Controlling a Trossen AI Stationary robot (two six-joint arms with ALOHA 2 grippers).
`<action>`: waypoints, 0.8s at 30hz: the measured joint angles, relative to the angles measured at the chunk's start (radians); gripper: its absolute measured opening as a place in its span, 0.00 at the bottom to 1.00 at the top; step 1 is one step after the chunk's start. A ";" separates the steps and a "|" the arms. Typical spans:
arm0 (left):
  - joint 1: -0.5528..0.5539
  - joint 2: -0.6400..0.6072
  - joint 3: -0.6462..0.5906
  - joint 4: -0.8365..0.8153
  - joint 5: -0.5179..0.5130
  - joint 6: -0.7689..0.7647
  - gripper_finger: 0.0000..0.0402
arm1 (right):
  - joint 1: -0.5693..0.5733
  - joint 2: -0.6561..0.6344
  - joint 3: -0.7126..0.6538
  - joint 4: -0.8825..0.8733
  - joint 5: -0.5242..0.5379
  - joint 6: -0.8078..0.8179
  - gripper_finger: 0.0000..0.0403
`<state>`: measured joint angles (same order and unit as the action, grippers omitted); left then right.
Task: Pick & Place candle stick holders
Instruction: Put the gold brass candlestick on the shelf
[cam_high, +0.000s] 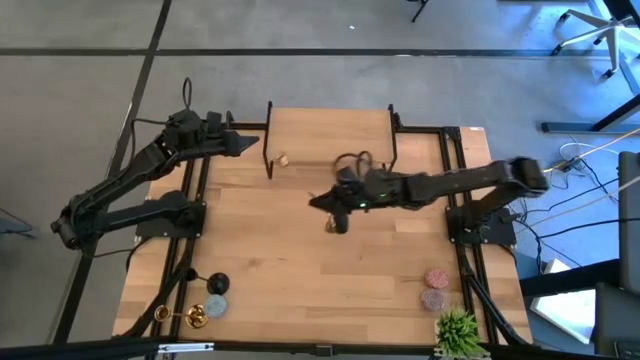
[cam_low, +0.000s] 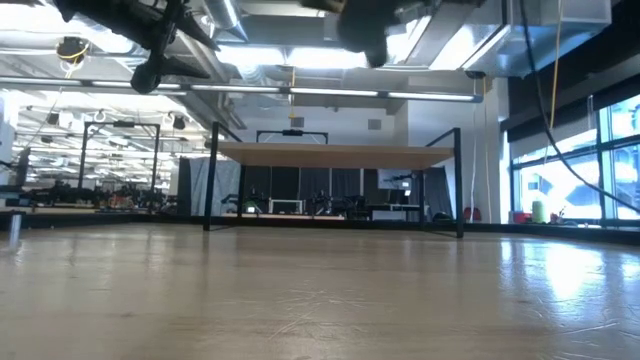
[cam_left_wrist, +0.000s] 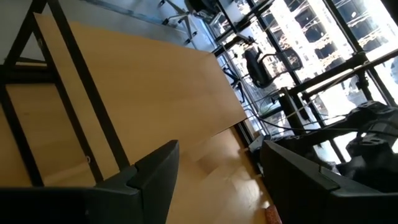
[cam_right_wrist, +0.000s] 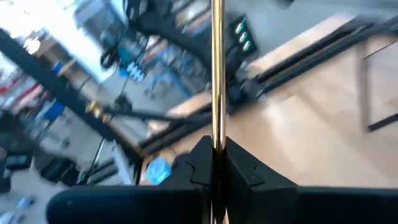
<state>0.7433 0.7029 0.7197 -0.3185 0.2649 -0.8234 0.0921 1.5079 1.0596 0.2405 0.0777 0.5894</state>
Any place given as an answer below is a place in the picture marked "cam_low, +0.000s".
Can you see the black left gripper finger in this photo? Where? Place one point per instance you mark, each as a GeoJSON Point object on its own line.
{"type": "Point", "coordinates": [177, 67]}
{"type": "Point", "coordinates": [192, 30]}

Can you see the black round ceiling fixture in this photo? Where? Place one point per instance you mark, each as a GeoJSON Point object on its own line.
{"type": "Point", "coordinates": [71, 49]}

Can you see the long ceiling light bar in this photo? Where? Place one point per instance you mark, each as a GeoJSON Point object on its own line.
{"type": "Point", "coordinates": [330, 92]}

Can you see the grey curtain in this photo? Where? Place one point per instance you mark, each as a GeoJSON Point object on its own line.
{"type": "Point", "coordinates": [230, 187]}

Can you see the wooden shelf with black legs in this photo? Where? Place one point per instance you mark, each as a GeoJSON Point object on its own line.
{"type": "Point", "coordinates": [335, 156]}

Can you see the dark curtain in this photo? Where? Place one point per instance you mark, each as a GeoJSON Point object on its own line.
{"type": "Point", "coordinates": [285, 182]}

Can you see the red container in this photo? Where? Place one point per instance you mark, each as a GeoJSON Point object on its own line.
{"type": "Point", "coordinates": [521, 218]}

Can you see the yellow-green cylinder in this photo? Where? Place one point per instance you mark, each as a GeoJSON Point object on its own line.
{"type": "Point", "coordinates": [539, 212]}

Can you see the round silver ventilation duct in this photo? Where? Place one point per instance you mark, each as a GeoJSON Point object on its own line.
{"type": "Point", "coordinates": [225, 17]}

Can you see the black background rig frame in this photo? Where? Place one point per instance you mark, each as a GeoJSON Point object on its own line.
{"type": "Point", "coordinates": [292, 133]}
{"type": "Point", "coordinates": [122, 124]}

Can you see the large silver ventilation duct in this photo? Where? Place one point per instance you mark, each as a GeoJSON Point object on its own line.
{"type": "Point", "coordinates": [490, 45]}

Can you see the white wall screen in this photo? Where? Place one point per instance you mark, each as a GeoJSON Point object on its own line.
{"type": "Point", "coordinates": [395, 179]}

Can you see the black table rail frame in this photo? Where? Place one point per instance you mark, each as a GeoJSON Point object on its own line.
{"type": "Point", "coordinates": [325, 224]}

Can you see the grey metal post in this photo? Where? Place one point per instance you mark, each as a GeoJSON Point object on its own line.
{"type": "Point", "coordinates": [15, 227]}

